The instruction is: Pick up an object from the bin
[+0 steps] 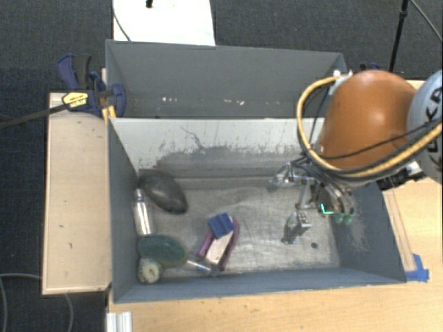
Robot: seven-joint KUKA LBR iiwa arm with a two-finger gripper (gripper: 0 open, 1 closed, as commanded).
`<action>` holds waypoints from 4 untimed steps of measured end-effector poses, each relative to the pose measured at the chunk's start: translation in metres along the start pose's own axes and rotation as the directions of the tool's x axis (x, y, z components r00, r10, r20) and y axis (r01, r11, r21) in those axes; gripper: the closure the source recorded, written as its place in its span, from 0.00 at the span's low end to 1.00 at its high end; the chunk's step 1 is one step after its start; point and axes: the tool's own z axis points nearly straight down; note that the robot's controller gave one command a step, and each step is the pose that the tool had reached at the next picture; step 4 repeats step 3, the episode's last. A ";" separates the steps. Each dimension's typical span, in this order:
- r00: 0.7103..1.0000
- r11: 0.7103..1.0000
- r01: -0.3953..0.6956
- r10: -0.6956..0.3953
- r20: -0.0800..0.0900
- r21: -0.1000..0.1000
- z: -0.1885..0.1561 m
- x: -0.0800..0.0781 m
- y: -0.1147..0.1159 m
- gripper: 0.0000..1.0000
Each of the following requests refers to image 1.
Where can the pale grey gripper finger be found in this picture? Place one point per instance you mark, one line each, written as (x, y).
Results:
(290, 232)
(303, 221)

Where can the grey metal bin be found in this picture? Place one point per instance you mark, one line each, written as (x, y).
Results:
(263, 206)

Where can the blue block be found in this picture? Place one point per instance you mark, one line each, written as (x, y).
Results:
(221, 225)

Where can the silver and blue pen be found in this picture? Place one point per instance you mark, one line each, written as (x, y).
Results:
(200, 265)

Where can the dark green oval sponge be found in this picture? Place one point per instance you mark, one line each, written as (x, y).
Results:
(162, 251)

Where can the dark grey oval object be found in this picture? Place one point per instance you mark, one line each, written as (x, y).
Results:
(164, 192)

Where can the clear plastic bottle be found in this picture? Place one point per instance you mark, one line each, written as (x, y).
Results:
(142, 216)

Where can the pale wood flat board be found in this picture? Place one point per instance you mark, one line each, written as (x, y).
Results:
(76, 202)

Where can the black cylinder on white bracket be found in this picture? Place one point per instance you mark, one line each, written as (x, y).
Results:
(398, 182)

